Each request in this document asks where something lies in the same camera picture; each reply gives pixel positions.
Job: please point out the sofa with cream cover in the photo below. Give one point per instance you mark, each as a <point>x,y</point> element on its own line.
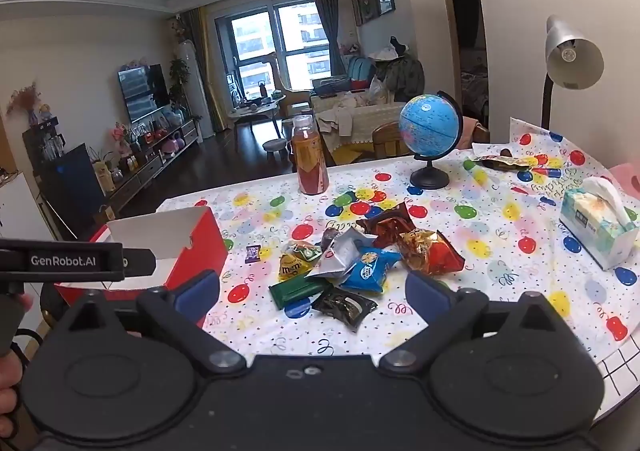
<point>350,121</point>

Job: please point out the dark brown candy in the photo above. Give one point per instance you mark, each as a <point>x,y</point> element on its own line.
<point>330,237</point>

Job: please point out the balloon printed tablecloth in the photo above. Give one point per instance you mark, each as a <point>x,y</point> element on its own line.
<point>500,256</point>

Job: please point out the pile of clothes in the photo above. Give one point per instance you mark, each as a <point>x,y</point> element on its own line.
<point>400,71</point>

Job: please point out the wooden chair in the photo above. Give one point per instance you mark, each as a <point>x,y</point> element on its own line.
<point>390,141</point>

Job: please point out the pink cloth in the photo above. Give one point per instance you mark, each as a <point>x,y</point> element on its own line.
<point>470,131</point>

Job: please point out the TV cabinet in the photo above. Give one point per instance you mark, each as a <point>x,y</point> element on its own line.
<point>150,166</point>

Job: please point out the person's left hand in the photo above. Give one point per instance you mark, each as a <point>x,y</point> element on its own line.
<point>6,381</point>

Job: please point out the grey desk lamp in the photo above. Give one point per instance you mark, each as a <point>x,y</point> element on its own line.
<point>570,56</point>

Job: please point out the yellow candy packet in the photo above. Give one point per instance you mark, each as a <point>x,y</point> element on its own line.
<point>291,270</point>

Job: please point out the orange red snack packet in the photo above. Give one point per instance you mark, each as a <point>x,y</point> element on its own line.
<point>432,253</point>

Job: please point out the white standing air conditioner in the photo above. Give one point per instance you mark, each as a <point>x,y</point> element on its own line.
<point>192,91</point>

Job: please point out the blue cookie packet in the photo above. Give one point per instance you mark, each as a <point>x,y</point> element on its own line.
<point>370,271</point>

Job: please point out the silver snack packet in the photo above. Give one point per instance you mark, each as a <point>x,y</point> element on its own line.
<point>340,256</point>

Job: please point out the green white snack packet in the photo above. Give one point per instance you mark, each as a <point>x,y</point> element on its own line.
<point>305,252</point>

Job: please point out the television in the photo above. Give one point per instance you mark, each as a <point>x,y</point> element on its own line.
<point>142,91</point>

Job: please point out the juice bottle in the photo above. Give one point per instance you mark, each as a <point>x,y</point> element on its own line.
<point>311,161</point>

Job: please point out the brown red foil packet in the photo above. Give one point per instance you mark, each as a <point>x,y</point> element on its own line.
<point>387,226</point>

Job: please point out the blue grey curtain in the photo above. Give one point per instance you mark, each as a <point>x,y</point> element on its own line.
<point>327,26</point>

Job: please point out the black snack packet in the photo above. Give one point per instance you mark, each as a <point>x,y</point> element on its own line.
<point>345,307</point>

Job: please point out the blue globe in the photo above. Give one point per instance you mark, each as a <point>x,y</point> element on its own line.
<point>430,121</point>

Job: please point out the white cardboard box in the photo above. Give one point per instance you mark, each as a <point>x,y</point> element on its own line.
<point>200,241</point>

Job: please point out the purple candy packet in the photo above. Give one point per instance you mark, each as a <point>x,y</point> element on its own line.
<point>254,254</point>

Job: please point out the round coffee table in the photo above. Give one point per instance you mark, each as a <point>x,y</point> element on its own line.
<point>255,113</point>

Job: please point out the tissue pack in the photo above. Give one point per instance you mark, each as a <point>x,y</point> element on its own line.
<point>595,226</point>

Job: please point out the black cabinet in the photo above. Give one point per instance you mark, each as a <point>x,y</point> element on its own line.
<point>70,181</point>

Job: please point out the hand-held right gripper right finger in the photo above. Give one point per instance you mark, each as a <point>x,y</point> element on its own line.
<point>425,293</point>

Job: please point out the small round stool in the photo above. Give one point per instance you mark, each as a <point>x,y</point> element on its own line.
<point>274,147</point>

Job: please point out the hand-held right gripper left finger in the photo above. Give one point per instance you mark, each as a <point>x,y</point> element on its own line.
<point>197,293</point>

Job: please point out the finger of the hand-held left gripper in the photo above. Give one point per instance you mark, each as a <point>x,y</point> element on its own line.
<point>140,263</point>

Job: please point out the dark yellow snack packet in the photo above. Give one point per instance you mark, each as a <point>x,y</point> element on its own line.
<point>495,162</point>

